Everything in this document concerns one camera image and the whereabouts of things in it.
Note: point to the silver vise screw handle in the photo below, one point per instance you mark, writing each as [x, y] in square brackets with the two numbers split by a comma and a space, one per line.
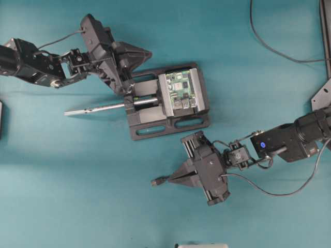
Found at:
[136, 101]

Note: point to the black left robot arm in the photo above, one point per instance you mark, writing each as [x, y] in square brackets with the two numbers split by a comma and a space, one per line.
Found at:
[23, 60]

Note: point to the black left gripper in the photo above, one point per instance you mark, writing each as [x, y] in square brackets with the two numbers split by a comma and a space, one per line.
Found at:
[99, 43]

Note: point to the black USB plug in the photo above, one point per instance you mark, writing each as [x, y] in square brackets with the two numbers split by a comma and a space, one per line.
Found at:
[158, 181]

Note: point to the black metal frame right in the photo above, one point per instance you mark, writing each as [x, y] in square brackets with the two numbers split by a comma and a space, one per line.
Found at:
[324, 6]

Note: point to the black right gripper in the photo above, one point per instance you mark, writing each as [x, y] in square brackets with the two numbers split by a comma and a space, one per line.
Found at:
[203, 169]

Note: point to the black bench vise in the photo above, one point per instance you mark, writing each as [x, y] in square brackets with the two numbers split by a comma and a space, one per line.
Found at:
[158, 119]

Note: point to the black object left edge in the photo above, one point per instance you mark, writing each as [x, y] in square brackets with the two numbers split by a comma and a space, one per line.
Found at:
[1, 117]

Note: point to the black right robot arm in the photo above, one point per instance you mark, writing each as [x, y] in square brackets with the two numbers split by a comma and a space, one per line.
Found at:
[291, 141]

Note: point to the white object bottom edge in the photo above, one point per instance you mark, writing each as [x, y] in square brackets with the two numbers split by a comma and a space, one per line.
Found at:
[220, 245]

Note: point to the green PCB board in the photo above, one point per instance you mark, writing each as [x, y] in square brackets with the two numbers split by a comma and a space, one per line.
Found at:
[181, 90]

